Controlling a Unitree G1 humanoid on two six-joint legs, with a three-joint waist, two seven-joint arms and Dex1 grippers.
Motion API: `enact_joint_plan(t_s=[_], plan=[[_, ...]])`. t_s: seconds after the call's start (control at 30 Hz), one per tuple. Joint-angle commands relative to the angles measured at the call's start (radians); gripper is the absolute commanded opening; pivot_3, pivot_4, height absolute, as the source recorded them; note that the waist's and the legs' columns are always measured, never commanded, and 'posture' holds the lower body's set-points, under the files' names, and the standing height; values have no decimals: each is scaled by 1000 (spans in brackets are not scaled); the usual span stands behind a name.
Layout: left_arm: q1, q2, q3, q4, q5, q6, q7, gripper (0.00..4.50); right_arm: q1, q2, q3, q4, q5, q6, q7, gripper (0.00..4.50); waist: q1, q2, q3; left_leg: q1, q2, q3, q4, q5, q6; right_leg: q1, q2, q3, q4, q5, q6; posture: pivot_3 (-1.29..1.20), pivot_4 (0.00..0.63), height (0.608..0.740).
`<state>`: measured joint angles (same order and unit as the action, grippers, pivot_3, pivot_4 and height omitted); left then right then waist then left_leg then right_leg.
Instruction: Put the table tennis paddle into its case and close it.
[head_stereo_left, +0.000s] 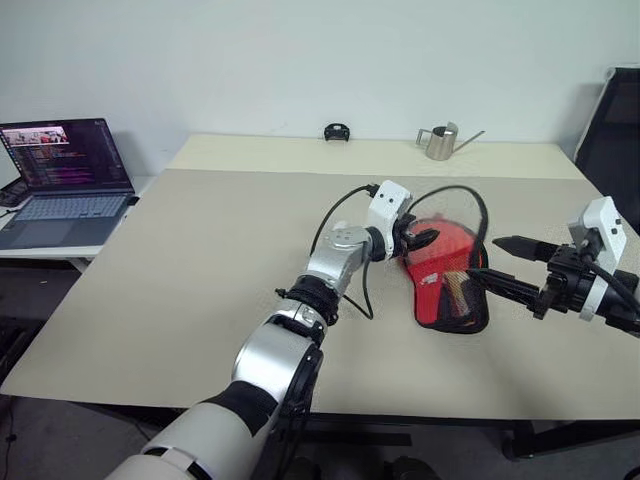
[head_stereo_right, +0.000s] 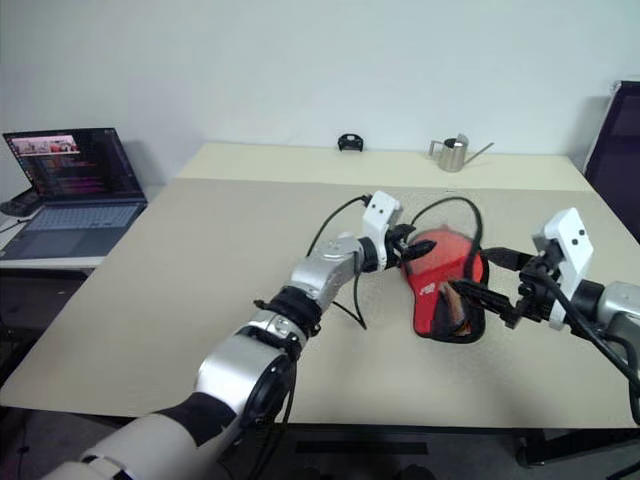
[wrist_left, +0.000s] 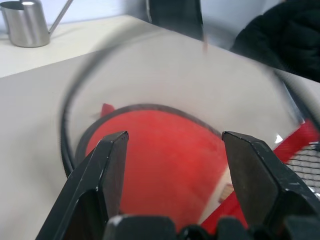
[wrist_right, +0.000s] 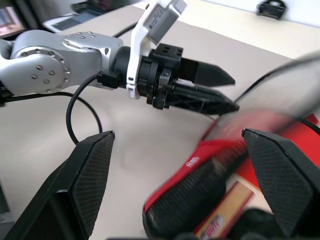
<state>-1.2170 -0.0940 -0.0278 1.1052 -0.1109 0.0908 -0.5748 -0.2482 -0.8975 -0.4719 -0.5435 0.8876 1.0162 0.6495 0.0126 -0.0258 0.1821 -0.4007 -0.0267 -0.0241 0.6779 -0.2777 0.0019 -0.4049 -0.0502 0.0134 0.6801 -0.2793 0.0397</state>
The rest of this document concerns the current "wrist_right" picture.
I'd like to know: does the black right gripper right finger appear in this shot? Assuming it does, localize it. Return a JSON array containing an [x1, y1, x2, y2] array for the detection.
[[241, 127, 320, 240]]

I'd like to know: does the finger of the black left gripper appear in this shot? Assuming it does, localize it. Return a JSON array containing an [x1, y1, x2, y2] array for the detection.
[[193, 61, 237, 88], [169, 83, 241, 117]]

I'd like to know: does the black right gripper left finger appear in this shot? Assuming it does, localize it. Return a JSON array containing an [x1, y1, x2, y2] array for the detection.
[[4, 129, 116, 240]]

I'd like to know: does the red table tennis paddle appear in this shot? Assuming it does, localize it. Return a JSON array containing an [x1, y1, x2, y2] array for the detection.
[[193, 113, 320, 240]]

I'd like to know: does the red and black paddle case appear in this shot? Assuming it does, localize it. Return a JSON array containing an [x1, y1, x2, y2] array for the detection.
[[141, 49, 320, 240]]

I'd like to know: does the small black plastic object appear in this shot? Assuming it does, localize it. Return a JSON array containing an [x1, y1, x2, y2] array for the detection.
[[256, 0, 287, 19]]

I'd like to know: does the white flat device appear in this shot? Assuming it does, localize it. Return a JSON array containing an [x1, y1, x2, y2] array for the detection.
[[41, 11, 101, 34]]

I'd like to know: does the computer monitor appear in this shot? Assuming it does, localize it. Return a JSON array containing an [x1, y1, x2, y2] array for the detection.
[[0, 6, 29, 39]]

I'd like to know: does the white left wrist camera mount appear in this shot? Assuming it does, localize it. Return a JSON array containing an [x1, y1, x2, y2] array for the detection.
[[125, 0, 188, 100]]

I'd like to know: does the thin black table cable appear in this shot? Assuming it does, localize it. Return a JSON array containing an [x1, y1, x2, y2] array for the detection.
[[112, 21, 139, 38]]

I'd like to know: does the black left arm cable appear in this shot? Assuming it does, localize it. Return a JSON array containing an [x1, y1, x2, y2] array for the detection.
[[0, 71, 121, 145]]

